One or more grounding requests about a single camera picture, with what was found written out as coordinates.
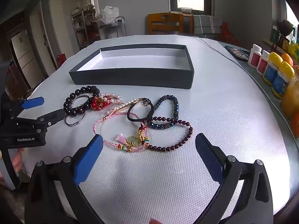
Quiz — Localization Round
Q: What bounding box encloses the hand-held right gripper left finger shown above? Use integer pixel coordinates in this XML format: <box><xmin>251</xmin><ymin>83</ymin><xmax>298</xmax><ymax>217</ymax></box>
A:
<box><xmin>24</xmin><ymin>134</ymin><xmax>104</xmax><ymax>224</ymax></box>

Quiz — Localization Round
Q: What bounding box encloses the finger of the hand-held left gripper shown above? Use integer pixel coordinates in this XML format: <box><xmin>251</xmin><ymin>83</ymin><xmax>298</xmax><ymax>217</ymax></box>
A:
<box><xmin>15</xmin><ymin>108</ymin><xmax>65</xmax><ymax>134</ymax></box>
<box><xmin>7</xmin><ymin>97</ymin><xmax>45</xmax><ymax>116</ymax></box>

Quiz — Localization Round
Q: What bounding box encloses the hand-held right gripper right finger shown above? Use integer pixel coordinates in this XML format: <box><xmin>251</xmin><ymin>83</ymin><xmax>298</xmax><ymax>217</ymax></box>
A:
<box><xmin>195</xmin><ymin>133</ymin><xmax>274</xmax><ymax>224</ymax></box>

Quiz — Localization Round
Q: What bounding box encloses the black bead bracelet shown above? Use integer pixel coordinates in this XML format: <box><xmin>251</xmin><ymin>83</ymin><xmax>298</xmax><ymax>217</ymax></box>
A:
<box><xmin>63</xmin><ymin>85</ymin><xmax>100</xmax><ymax>116</ymax></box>

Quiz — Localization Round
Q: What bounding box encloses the thin silver bangle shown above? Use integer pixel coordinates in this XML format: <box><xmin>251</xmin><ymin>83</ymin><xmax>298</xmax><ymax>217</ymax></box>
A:
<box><xmin>65</xmin><ymin>107</ymin><xmax>87</xmax><ymax>127</ymax></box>

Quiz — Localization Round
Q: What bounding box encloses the dark red bead bracelet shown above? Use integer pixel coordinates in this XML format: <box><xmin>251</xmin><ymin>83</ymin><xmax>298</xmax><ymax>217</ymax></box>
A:
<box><xmin>140</xmin><ymin>116</ymin><xmax>194</xmax><ymax>153</ymax></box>

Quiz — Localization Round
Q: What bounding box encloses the wide silver bangle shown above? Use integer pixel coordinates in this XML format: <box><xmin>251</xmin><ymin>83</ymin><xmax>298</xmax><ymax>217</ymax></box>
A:
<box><xmin>70</xmin><ymin>94</ymin><xmax>91</xmax><ymax>110</ymax></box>

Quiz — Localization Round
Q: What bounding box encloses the pink cord charm bracelet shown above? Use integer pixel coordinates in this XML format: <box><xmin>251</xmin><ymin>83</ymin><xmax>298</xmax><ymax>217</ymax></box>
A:
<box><xmin>93</xmin><ymin>112</ymin><xmax>151</xmax><ymax>153</ymax></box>

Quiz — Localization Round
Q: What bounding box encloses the dark blue bead bracelet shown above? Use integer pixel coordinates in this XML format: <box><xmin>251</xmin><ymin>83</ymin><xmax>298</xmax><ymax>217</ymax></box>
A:
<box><xmin>146</xmin><ymin>94</ymin><xmax>180</xmax><ymax>130</ymax></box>

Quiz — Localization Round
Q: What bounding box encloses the black hair tie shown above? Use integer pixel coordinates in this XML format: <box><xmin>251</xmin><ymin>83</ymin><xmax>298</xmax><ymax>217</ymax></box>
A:
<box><xmin>127</xmin><ymin>97</ymin><xmax>156</xmax><ymax>123</ymax></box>

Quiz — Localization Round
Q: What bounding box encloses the dark grey shallow box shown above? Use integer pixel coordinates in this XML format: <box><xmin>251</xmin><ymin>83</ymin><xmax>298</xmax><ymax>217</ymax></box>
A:
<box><xmin>69</xmin><ymin>44</ymin><xmax>195</xmax><ymax>89</ymax></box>

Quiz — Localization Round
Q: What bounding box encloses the person's left hand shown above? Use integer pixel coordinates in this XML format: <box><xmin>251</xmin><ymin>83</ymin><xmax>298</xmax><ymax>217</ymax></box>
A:
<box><xmin>10</xmin><ymin>147</ymin><xmax>25</xmax><ymax>172</ymax></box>

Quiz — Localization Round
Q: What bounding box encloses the refrigerator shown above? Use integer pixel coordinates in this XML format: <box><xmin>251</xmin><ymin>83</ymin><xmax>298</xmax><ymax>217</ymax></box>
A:
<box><xmin>10</xmin><ymin>33</ymin><xmax>44</xmax><ymax>85</ymax></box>

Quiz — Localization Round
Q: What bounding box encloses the round pearl hair clip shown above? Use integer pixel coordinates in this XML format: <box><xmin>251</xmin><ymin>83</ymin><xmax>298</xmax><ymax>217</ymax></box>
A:
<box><xmin>100</xmin><ymin>93</ymin><xmax>123</xmax><ymax>106</ymax></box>

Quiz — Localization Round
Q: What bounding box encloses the straight pearl hair clip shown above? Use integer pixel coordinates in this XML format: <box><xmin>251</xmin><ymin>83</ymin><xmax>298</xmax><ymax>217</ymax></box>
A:
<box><xmin>105</xmin><ymin>97</ymin><xmax>143</xmax><ymax>120</ymax></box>

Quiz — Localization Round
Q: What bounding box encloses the metal shelf rack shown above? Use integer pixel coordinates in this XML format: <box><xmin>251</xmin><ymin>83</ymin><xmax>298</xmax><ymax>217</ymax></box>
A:
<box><xmin>71</xmin><ymin>4</ymin><xmax>99</xmax><ymax>50</ymax></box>

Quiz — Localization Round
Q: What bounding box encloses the orange glass jar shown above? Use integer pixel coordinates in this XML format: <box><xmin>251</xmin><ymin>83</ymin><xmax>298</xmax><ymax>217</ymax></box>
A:
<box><xmin>290</xmin><ymin>112</ymin><xmax>299</xmax><ymax>141</ymax></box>

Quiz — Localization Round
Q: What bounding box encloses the honey glass jar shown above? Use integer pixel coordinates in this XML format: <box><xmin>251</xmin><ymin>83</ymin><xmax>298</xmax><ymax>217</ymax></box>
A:
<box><xmin>280</xmin><ymin>75</ymin><xmax>299</xmax><ymax>120</ymax></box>

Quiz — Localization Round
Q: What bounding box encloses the yellow cap bottle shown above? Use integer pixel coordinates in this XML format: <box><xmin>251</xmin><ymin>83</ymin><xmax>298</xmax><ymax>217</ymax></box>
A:
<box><xmin>272</xmin><ymin>61</ymin><xmax>295</xmax><ymax>100</ymax></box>
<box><xmin>262</xmin><ymin>52</ymin><xmax>283</xmax><ymax>86</ymax></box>

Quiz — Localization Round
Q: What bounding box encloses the white pill bottle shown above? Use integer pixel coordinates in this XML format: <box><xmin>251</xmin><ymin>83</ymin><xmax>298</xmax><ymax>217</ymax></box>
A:
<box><xmin>248</xmin><ymin>44</ymin><xmax>262</xmax><ymax>69</ymax></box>
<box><xmin>256</xmin><ymin>50</ymin><xmax>270</xmax><ymax>76</ymax></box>

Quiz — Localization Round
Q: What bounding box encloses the dark flat palette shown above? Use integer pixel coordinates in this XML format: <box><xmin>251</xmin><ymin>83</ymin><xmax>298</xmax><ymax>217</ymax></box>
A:
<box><xmin>225</xmin><ymin>45</ymin><xmax>250</xmax><ymax>62</ymax></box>

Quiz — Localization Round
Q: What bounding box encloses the white plastic bag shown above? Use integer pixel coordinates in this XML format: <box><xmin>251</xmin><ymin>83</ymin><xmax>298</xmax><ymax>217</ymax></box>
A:
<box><xmin>96</xmin><ymin>6</ymin><xmax>119</xmax><ymax>25</ymax></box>

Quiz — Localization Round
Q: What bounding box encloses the red bag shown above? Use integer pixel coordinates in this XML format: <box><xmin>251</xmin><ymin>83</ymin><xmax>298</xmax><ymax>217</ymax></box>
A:
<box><xmin>220</xmin><ymin>22</ymin><xmax>239</xmax><ymax>43</ymax></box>

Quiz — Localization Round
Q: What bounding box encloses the orange fruit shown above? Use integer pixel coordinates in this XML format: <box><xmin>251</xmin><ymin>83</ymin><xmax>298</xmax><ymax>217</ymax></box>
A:
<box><xmin>280</xmin><ymin>53</ymin><xmax>294</xmax><ymax>67</ymax></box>

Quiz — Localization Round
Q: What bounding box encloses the grey plaid folded cloth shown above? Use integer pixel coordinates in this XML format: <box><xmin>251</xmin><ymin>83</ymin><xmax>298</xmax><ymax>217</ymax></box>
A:
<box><xmin>194</xmin><ymin>15</ymin><xmax>222</xmax><ymax>35</ymax></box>

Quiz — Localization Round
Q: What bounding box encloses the yellow plush thing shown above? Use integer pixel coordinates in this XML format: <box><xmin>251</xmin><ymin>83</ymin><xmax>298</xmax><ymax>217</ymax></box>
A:
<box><xmin>288</xmin><ymin>43</ymin><xmax>299</xmax><ymax>60</ymax></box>

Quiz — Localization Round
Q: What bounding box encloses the green box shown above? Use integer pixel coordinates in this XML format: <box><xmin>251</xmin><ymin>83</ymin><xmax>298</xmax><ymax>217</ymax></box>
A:
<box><xmin>270</xmin><ymin>27</ymin><xmax>281</xmax><ymax>44</ymax></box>

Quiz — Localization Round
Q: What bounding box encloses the wooden chair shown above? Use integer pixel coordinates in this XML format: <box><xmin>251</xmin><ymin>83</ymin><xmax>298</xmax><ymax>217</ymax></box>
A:
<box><xmin>147</xmin><ymin>13</ymin><xmax>194</xmax><ymax>35</ymax></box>

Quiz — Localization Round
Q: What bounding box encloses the large window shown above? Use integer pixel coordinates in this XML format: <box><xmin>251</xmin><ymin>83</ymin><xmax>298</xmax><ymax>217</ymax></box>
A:
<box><xmin>285</xmin><ymin>1</ymin><xmax>299</xmax><ymax>45</ymax></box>

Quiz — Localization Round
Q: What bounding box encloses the metal tube frame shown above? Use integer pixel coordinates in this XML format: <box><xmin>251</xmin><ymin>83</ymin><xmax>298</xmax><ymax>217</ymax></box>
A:
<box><xmin>114</xmin><ymin>16</ymin><xmax>127</xmax><ymax>37</ymax></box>

